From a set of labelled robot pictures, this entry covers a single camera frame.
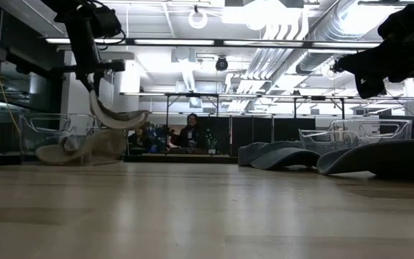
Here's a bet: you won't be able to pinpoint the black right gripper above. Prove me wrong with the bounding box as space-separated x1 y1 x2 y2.
336 0 414 100

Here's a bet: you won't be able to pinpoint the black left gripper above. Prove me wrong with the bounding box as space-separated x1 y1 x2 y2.
62 14 127 97

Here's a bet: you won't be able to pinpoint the cream baseball cap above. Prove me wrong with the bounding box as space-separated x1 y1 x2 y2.
88 89 151 131

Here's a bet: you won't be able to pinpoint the grey-blue insoles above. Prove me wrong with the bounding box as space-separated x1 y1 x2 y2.
316 138 414 181

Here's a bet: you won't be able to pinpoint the clear plastic bin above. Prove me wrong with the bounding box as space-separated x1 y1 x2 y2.
298 118 413 156
19 113 102 154

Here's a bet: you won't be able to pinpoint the person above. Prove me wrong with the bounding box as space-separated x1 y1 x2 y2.
127 122 153 150
172 113 208 149

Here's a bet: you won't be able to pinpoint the black low platform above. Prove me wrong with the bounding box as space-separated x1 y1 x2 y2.
123 153 239 165

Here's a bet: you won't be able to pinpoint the black partition panels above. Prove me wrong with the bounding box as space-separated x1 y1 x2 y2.
187 114 316 158

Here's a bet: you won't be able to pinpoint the black crossbar with light strips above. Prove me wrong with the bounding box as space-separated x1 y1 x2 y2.
45 37 382 50

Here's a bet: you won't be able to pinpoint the green succulent plant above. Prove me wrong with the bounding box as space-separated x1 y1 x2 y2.
203 129 219 149

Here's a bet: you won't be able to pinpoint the black overhead camera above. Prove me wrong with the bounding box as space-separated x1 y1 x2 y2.
215 56 229 72
330 60 345 75

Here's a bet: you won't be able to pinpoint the black metal frame table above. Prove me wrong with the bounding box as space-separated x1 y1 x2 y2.
292 95 347 119
163 92 221 136

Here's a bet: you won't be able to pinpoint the silver ventilation duct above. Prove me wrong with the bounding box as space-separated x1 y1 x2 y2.
295 0 362 76

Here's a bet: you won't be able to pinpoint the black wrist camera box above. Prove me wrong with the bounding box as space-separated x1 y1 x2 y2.
91 4 123 39

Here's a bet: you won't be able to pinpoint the white ring lamp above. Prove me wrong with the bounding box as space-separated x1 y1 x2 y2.
188 7 209 30

